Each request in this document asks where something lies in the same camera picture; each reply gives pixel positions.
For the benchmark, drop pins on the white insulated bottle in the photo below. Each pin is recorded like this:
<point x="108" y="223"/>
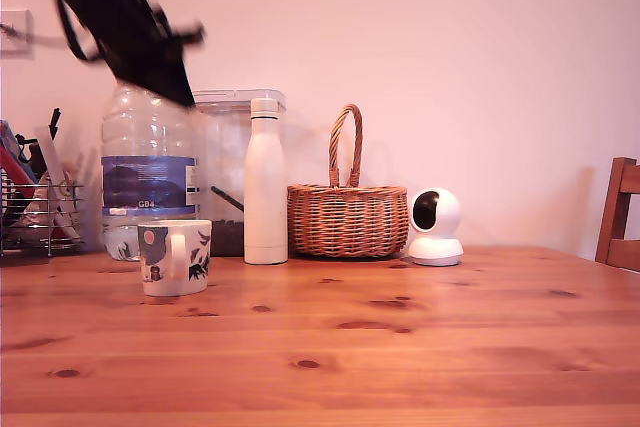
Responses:
<point x="266" y="187"/>

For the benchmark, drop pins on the small white round camera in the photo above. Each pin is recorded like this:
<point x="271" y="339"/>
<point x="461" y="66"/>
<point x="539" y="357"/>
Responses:
<point x="443" y="212"/>

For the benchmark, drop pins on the white paper sheet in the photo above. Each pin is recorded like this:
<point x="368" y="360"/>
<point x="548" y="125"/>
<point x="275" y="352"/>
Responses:
<point x="55" y="167"/>

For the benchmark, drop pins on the white mug with animal print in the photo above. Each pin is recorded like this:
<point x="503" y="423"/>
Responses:
<point x="175" y="257"/>

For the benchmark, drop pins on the wooden chair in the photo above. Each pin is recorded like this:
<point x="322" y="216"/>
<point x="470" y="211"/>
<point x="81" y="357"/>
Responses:
<point x="620" y="207"/>

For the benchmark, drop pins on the clear lidded storage container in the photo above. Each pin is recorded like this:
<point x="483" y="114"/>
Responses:
<point x="225" y="167"/>

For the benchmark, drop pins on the large clear water bottle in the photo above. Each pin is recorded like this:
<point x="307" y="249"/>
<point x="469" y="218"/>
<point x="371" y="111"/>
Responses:
<point x="147" y="182"/>

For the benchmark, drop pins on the blue and red book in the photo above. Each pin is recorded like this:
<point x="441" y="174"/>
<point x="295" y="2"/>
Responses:
<point x="12" y="167"/>

